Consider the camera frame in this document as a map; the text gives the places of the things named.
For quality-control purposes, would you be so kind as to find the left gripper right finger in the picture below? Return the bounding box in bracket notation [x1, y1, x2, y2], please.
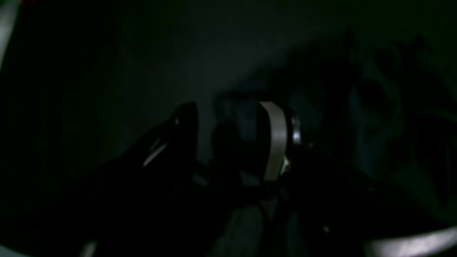
[257, 101, 302, 184]

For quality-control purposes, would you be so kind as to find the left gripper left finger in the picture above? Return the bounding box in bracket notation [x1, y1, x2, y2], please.
[90, 101, 199, 215]

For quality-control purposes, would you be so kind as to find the dark blue t-shirt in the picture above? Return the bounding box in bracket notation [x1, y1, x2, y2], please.
[214, 28, 456, 223]

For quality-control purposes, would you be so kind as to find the black table cloth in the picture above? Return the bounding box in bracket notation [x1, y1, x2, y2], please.
[0, 0, 357, 172]

